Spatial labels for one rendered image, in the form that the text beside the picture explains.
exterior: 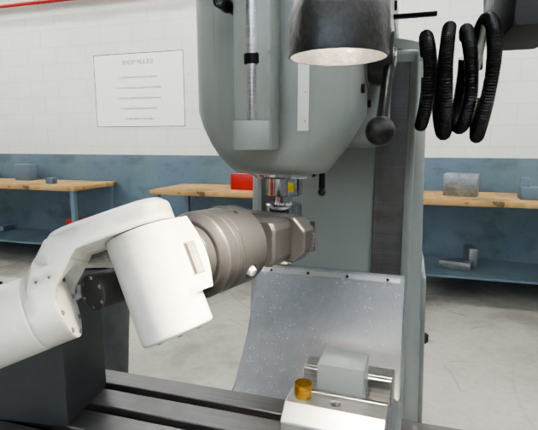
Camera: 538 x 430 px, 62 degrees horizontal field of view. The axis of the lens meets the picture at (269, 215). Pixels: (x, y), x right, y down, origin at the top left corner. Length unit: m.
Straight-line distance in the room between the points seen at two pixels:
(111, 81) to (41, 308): 5.55
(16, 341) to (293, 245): 0.29
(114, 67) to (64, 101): 0.83
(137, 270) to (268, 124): 0.19
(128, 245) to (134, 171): 5.33
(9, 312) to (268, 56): 0.32
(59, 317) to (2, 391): 0.46
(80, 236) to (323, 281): 0.67
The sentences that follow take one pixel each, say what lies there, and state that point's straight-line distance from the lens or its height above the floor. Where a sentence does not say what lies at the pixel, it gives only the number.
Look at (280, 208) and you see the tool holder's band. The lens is 0.57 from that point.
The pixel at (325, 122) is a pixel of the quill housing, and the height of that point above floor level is 1.37.
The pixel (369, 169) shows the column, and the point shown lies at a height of 1.29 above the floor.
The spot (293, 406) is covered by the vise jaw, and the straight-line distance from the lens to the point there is 0.61.
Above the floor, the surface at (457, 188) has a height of 0.95.
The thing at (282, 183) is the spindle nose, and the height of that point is 1.30.
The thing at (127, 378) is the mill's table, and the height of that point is 0.92.
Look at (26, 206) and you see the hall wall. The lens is 6.84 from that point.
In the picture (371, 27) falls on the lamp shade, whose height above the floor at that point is 1.42.
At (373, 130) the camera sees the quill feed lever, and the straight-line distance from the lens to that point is 0.46.
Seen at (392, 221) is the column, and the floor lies 1.19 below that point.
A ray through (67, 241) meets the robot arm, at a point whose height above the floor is 1.27.
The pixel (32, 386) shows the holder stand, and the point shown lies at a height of 0.98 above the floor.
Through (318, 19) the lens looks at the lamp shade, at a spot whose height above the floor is 1.43.
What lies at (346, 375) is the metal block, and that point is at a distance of 0.62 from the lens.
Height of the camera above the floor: 1.35
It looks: 9 degrees down
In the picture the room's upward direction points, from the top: straight up
